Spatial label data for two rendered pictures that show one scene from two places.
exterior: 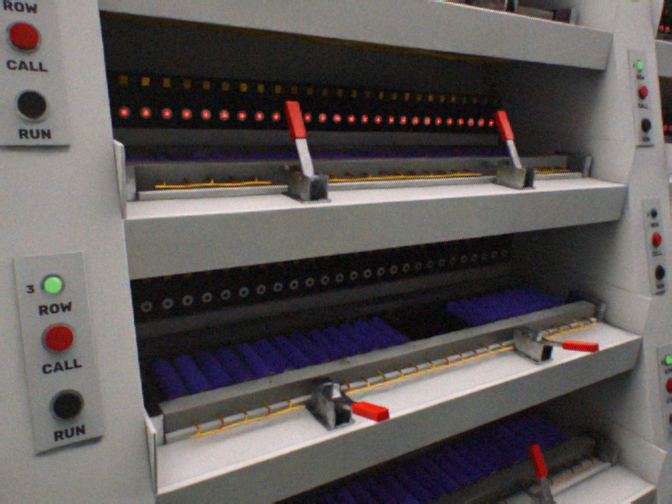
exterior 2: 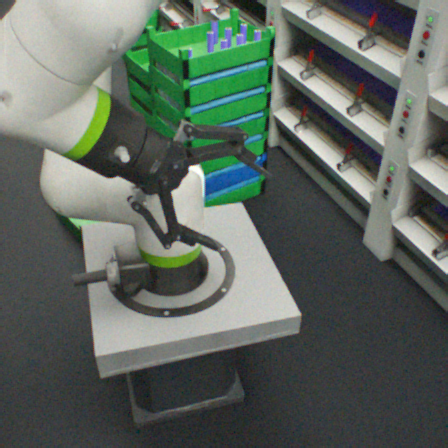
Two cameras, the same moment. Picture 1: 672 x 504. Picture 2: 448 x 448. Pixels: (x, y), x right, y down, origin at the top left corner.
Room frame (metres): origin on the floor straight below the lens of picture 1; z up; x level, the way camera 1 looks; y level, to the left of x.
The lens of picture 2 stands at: (0.08, -1.03, 1.06)
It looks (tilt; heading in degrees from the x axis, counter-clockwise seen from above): 40 degrees down; 98
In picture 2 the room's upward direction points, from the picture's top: straight up
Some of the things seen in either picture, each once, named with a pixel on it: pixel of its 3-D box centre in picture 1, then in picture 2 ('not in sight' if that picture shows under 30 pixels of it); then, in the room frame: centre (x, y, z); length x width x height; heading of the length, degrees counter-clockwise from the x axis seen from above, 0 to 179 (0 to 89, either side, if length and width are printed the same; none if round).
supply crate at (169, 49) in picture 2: not in sight; (211, 41); (-0.16, 0.42, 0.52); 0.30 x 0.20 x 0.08; 42
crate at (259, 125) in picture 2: not in sight; (211, 119); (-0.16, 0.42, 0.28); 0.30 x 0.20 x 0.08; 42
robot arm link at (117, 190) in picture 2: not in sight; (161, 205); (-0.14, -0.30, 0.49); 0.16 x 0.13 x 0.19; 179
